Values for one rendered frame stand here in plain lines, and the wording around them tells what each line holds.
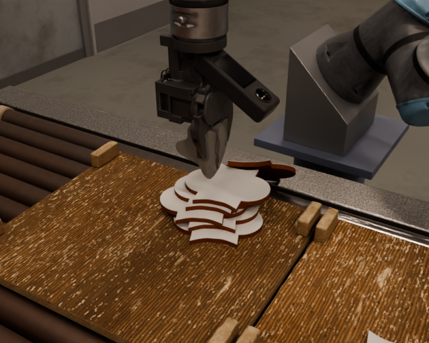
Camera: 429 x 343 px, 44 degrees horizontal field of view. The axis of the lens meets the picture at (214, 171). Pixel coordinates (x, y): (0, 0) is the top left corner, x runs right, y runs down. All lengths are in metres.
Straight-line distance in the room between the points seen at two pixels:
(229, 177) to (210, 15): 0.28
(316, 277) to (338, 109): 0.46
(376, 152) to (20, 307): 0.77
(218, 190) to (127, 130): 0.38
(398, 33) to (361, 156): 0.26
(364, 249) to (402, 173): 2.09
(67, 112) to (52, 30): 2.92
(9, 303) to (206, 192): 0.31
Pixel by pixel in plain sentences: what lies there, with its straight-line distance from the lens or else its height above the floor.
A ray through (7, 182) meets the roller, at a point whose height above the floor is 0.92.
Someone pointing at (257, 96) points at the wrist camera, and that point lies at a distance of 0.68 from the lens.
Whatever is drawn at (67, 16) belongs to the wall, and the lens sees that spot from 4.22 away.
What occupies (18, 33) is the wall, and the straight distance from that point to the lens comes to 3.95.
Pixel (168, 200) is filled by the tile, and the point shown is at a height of 0.96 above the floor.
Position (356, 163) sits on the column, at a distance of 1.13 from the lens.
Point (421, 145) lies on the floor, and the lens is 3.17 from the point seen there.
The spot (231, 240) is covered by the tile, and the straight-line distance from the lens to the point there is 0.77.
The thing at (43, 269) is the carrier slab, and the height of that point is 0.94.
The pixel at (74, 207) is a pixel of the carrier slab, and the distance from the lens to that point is 0.88.
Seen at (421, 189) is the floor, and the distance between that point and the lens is 2.77.
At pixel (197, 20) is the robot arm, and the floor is 1.24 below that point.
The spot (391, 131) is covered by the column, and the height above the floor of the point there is 0.87.
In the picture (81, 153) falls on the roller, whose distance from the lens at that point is 1.06.
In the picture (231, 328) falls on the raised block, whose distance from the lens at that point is 0.63.
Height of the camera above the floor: 1.43
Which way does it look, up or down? 32 degrees down
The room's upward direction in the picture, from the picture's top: straight up
